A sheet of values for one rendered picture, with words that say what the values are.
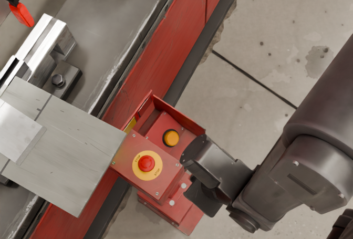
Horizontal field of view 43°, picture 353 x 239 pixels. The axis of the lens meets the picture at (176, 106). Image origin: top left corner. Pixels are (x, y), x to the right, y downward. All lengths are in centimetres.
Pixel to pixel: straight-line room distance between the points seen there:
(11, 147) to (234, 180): 46
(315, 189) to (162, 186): 83
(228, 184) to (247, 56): 144
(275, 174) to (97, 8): 92
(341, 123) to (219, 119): 170
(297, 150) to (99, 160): 66
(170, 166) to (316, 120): 86
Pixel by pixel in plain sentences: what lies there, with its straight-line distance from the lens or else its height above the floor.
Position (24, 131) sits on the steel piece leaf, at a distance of 93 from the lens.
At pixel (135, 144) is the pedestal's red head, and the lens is 110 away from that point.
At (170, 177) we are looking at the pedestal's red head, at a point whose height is 78.
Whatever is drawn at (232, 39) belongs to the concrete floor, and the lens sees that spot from 207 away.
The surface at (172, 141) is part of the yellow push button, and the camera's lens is 115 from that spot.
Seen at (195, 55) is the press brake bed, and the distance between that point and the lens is 198.
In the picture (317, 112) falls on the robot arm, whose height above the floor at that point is 162.
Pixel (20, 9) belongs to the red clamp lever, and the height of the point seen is 121.
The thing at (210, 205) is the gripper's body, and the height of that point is 107.
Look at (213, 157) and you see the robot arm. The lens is 63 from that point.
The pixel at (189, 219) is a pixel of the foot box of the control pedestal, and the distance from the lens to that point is 183.
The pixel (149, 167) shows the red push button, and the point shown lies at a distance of 105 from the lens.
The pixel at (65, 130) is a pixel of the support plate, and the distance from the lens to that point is 90.
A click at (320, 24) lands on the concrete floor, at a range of 218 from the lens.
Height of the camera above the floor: 184
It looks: 71 degrees down
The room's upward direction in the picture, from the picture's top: 6 degrees counter-clockwise
